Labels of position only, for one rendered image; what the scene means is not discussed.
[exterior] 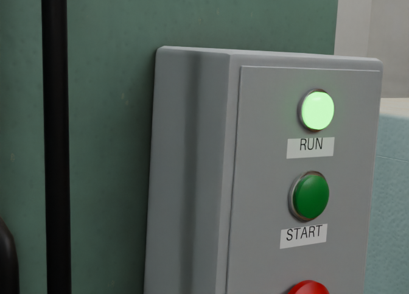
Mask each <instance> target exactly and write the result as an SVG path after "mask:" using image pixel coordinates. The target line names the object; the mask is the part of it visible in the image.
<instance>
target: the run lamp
mask: <svg viewBox="0 0 409 294"><path fill-rule="evenodd" d="M333 113H334V105H333V101H332V99H331V98H330V96H329V95H328V93H327V92H326V91H325V90H323V89H318V88H314V89H310V90H308V92H306V93H305V94H304V95H303V97H302V99H301V101H300V103H299V108H298V117H299V121H300V123H301V125H302V126H303V128H304V129H306V130H307V131H312V132H318V131H321V130H322V129H324V128H325V127H326V126H327V125H328V124H329V123H330V121H331V119H332V116H333Z"/></svg>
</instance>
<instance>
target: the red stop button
mask: <svg viewBox="0 0 409 294"><path fill-rule="evenodd" d="M288 294H329V291H328V290H327V288H326V287H325V286H324V285H322V284H321V283H319V282H316V281H313V280H305V281H302V282H300V283H298V284H297V285H295V286H294V287H293V288H292V289H291V290H290V291H289V292H288Z"/></svg>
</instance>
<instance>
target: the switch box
mask: <svg viewBox="0 0 409 294"><path fill-rule="evenodd" d="M382 79H383V62H382V61H380V60H378V59H376V58H366V57H349V56H340V55H323V54H306V53H294V52H272V51H249V50H237V49H214V48H202V47H179V46H163V47H160V48H158V49H157V51H156V55H155V79H154V92H153V116H152V139H151V152H150V175H149V199H148V211H147V235H146V248H145V272H144V294H288V292H289V291H290V290H291V289H292V288H293V287H294V286H295V285H297V284H298V283H300V282H302V281H305V280H313V281H316V282H319V283H321V284H322V285H324V286H325V287H326V288H327V290H328V291H329V294H363V289H364V282H365V269H366V256H367V248H368V235H369V222H370V214H371V201H372V188H373V181H374V167H375V160H376V147H377V133H378V126H379V113H380V100H381V92H382ZM314 88H318V89H323V90H325V91H326V92H327V93H328V95H329V96H330V98H331V99H332V101H333V105H334V113H333V116H332V119H331V121H330V123H329V124H328V125H327V126H326V127H325V128H324V129H322V130H321V131H318V132H312V131H307V130H306V129H304V128H303V126H302V125H301V123H300V121H299V117H298V108H299V103H300V101H301V99H302V97H303V95H304V94H305V93H306V92H308V90H310V89H314ZM331 137H335V139H334V153H333V156H319V157H308V158H289V159H287V143H288V139H300V138H331ZM306 170H315V171H317V172H319V173H321V174H323V176H324V177H325V179H326V181H327V184H328V186H329V200H328V203H327V206H326V208H325V210H324V211H323V212H322V213H321V214H320V215H319V216H318V217H317V218H315V219H313V220H311V221H308V222H305V221H302V220H298V219H297V218H295V217H294V215H293V214H292V213H291V211H290V208H289V204H288V195H289V191H290V188H291V185H292V183H293V182H294V180H295V178H296V177H297V176H298V175H299V174H301V173H302V172H304V171H306ZM322 224H327V235H326V242H321V243H314V244H309V245H301V246H297V247H290V248H282V249H280V241H281V230H282V229H291V228H300V227H305V226H313V225H322Z"/></svg>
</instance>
